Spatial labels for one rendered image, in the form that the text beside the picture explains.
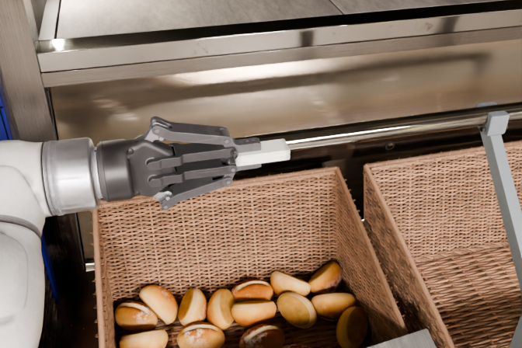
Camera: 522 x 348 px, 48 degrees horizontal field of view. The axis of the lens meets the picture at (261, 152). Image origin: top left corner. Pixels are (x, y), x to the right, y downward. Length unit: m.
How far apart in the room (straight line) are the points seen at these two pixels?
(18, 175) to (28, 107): 0.50
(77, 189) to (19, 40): 0.49
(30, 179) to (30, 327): 0.17
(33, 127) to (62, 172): 0.52
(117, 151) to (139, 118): 0.50
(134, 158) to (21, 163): 0.13
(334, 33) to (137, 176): 0.61
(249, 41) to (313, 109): 0.22
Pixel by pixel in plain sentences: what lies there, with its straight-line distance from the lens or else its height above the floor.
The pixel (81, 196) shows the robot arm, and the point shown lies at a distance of 0.70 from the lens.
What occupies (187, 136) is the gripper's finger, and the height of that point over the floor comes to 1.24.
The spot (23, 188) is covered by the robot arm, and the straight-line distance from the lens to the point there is 0.69.
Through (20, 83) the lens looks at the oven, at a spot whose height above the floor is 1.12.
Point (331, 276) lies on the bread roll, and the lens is 1.35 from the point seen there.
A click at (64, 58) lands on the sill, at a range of 1.14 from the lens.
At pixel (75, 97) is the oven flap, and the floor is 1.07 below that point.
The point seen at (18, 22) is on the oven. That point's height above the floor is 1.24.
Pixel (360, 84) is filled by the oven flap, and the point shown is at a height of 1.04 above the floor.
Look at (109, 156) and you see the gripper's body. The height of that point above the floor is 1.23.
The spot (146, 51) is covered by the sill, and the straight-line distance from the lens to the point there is 1.13.
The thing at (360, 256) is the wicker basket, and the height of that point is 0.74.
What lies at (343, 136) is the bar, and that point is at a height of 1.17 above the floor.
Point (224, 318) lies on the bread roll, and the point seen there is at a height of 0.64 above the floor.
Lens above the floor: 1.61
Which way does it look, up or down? 34 degrees down
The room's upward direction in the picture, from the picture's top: straight up
